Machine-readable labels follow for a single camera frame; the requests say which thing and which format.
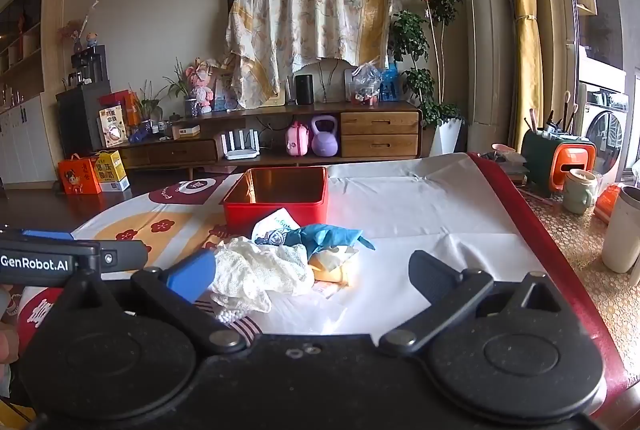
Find printed white red tablecloth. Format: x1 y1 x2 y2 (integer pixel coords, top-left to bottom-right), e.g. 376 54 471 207
17 152 632 411

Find green utensil holder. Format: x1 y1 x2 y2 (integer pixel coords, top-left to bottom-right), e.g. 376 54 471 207
521 129 576 197

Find white tumbler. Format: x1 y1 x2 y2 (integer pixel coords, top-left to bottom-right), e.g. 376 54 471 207
601 185 640 274

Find black speaker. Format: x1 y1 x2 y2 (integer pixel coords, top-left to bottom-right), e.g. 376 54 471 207
295 73 315 106

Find bundle of kitchen utensils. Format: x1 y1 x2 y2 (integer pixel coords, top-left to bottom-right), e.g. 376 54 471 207
524 91 581 136

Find orange container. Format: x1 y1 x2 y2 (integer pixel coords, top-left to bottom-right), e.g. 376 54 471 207
550 144 597 194

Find dried flower bouquet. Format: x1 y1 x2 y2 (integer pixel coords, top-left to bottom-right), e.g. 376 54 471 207
57 0 99 54

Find yellow carton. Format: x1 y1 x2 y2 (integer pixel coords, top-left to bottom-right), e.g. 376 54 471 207
95 150 130 193

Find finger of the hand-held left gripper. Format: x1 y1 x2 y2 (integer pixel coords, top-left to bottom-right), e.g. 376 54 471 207
98 241 152 271
0 225 76 242

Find blue picture box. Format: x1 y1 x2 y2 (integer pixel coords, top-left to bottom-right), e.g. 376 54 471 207
214 75 236 111

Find pink toy case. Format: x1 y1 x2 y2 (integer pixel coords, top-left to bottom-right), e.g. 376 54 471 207
285 120 312 157

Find floral cloth cover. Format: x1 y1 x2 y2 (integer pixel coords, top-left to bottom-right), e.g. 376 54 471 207
225 0 404 110

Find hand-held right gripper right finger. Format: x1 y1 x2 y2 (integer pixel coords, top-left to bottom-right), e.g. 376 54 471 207
378 249 577 355

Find person's left hand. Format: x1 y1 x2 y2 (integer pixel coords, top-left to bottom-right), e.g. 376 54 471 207
0 328 21 365

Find orange gift bag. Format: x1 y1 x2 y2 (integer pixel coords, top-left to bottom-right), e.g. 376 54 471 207
57 154 103 196

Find washing machine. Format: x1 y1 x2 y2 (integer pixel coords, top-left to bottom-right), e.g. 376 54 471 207
577 57 630 191

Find purple kettlebell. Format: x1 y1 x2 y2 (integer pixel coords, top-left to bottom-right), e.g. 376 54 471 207
311 115 342 157

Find white router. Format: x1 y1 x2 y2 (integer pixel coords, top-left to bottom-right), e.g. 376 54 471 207
221 130 261 161

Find pink plush doll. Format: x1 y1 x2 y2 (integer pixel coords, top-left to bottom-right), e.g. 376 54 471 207
186 57 216 114

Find yellow curtain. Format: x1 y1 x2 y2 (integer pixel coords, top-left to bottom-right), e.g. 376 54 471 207
507 0 547 152

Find clear plastic bag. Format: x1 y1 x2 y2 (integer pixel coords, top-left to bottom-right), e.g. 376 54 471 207
348 62 384 107

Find green mug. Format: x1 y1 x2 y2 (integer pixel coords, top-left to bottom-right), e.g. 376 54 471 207
564 169 600 216

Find pink dish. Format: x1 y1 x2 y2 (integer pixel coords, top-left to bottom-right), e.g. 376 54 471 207
491 142 524 159

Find black cabinet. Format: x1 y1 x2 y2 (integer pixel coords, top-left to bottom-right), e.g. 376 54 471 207
55 80 114 159

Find blue plastic bottle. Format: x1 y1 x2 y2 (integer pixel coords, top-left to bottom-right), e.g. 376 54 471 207
380 65 404 103

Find blue glove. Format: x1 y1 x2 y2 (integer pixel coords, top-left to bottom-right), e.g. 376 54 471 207
299 223 376 257

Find red tin box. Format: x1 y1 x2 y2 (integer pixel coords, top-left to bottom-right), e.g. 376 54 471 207
221 166 330 237

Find white lace cloth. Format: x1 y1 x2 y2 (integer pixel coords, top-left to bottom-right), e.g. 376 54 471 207
210 236 316 314

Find small potted plant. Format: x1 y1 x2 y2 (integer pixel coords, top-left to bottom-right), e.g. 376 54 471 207
131 80 161 124

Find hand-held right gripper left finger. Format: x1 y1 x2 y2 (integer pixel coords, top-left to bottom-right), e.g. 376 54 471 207
60 249 249 357

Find light wooden cabinet drawer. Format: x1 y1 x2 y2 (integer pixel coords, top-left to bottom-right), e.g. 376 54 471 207
342 135 419 159
341 111 419 136

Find potted plant striped pot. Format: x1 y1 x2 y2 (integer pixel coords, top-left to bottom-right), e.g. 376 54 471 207
162 57 201 119

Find wooden wall shelf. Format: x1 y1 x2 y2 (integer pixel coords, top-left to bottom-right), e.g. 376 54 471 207
0 0 66 111

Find white storage cabinets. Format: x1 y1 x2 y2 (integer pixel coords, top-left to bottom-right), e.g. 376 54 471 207
0 95 56 186

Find wooden television cabinet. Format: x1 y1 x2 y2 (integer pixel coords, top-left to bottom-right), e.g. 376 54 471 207
117 100 424 179

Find white standing air conditioner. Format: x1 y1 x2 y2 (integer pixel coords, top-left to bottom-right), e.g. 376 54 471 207
454 0 517 154

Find red gift boxes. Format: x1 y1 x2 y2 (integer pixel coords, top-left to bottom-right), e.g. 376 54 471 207
97 90 141 126

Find black coffee machine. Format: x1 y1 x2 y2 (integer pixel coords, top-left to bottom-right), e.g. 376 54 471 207
67 45 107 89

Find yellow white snack box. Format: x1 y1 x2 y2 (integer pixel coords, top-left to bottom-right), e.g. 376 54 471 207
98 106 129 149

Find dark wooden cabinet drawer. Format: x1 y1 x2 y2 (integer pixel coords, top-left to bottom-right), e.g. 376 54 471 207
147 141 219 166

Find blue printed mask packet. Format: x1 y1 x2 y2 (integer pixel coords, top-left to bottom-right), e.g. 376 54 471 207
252 208 302 247

